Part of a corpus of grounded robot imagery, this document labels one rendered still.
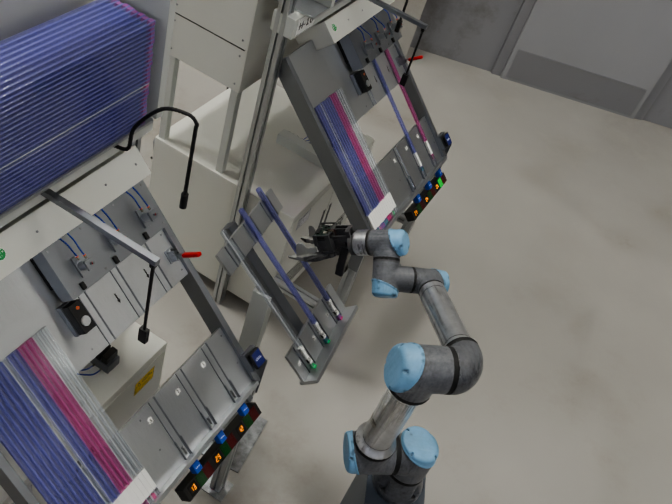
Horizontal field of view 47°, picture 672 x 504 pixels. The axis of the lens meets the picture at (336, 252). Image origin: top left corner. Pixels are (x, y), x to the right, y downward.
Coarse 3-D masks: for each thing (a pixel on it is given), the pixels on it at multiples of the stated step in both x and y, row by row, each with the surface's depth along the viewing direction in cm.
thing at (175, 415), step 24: (216, 336) 210; (192, 360) 203; (216, 360) 209; (168, 384) 195; (192, 384) 201; (216, 384) 208; (240, 384) 215; (144, 408) 189; (168, 408) 194; (192, 408) 200; (216, 408) 207; (120, 432) 183; (144, 432) 188; (168, 432) 193; (192, 432) 199; (144, 456) 187; (168, 456) 192
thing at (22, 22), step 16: (0, 0) 146; (16, 0) 150; (32, 0) 154; (48, 0) 158; (64, 0) 162; (80, 0) 167; (0, 16) 148; (16, 16) 152; (32, 16) 156; (48, 16) 160; (0, 32) 151; (16, 32) 155
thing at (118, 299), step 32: (128, 256) 191; (160, 256) 199; (0, 288) 165; (32, 288) 170; (96, 288) 183; (128, 288) 190; (160, 288) 198; (0, 320) 164; (32, 320) 169; (96, 320) 182; (128, 320) 189; (0, 352) 163; (96, 352) 181
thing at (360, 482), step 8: (360, 480) 235; (368, 480) 225; (424, 480) 230; (352, 488) 244; (360, 488) 231; (368, 488) 223; (424, 488) 228; (344, 496) 253; (352, 496) 240; (360, 496) 228; (368, 496) 222; (376, 496) 222; (424, 496) 226
